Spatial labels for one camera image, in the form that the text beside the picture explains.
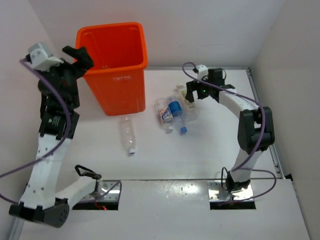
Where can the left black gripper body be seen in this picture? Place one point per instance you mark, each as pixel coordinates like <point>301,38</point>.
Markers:
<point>71,75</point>

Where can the clear bottle blue label blue cap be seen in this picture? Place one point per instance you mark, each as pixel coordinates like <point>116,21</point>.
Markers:
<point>179,120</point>

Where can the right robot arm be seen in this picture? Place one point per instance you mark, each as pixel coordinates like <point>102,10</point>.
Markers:
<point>255,122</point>

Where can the metal base plate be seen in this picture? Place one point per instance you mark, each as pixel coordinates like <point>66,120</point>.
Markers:
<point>217,194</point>
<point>107,191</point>

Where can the orange plastic bin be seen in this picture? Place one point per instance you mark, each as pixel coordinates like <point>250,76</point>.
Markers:
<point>119,54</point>

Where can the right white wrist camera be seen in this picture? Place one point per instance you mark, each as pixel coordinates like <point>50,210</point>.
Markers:
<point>202,72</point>

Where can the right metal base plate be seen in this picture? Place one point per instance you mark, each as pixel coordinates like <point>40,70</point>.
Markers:
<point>217,194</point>

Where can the left aluminium frame rail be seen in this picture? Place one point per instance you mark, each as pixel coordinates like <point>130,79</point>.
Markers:
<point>16,229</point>

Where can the clear bottle cream label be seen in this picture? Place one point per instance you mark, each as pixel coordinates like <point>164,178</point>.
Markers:
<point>190,109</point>

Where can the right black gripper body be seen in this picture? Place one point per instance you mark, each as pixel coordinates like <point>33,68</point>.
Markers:
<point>203,91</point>

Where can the right aluminium frame rail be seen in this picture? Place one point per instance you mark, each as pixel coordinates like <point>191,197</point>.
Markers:
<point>267,128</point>

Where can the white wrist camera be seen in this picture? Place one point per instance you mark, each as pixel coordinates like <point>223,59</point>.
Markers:
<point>42,58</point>
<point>202,72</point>

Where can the aluminium frame rail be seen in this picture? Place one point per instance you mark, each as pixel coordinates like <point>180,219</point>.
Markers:
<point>16,229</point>
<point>267,128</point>

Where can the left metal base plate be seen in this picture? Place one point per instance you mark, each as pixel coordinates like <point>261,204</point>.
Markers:
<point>107,191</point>

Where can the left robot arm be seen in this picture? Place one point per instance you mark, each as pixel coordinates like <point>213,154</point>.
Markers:
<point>41,203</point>

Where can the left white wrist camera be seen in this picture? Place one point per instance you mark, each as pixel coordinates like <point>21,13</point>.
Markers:
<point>42,58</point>

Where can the clear unlabelled bottle white cap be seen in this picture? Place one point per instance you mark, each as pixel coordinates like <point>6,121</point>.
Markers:
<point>128,135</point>

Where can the clear bottle orange blue label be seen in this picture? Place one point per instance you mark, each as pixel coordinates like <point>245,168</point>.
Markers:
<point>164,115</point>

